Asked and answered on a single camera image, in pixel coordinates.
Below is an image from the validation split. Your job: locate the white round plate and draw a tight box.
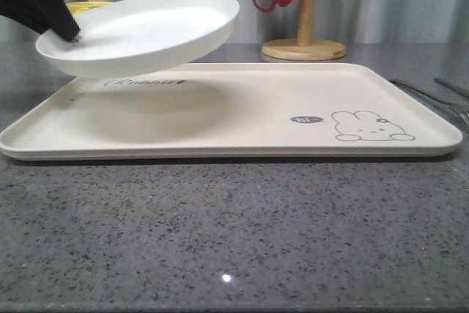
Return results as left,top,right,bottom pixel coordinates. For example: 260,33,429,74
36,0,240,78

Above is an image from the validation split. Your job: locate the silver metal chopstick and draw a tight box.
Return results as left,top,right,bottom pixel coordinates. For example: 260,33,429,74
434,78,469,99

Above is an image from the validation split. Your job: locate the silver metal fork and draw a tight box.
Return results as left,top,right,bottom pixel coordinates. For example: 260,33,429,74
390,80,468,125

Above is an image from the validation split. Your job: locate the yellow mug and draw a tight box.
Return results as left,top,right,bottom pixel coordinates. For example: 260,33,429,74
67,1,110,15

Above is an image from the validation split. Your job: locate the cream rabbit print tray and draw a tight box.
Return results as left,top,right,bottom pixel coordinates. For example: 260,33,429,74
1,63,463,161

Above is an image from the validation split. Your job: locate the wooden mug tree stand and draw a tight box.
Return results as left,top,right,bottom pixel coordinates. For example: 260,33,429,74
262,0,347,61

